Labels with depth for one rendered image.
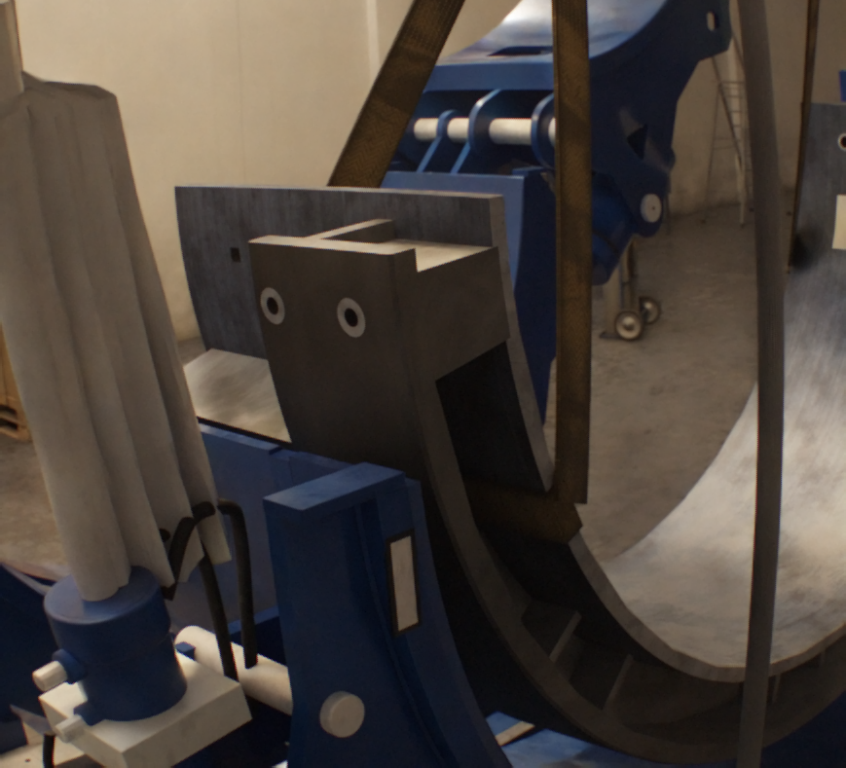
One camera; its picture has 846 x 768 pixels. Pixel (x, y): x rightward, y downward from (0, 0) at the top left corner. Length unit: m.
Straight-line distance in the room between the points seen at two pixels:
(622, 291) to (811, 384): 7.89
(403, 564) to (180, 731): 0.35
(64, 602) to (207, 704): 0.21
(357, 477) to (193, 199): 0.73
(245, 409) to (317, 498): 0.50
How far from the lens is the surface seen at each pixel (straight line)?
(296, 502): 1.52
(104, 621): 1.51
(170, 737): 1.57
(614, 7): 5.42
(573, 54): 2.02
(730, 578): 3.04
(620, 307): 11.37
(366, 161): 2.26
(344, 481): 1.58
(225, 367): 2.17
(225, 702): 1.60
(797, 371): 3.56
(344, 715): 1.65
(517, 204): 4.61
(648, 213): 5.19
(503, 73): 4.99
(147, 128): 12.15
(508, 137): 4.89
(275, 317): 1.78
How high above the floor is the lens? 2.61
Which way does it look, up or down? 13 degrees down
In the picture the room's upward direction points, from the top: 4 degrees counter-clockwise
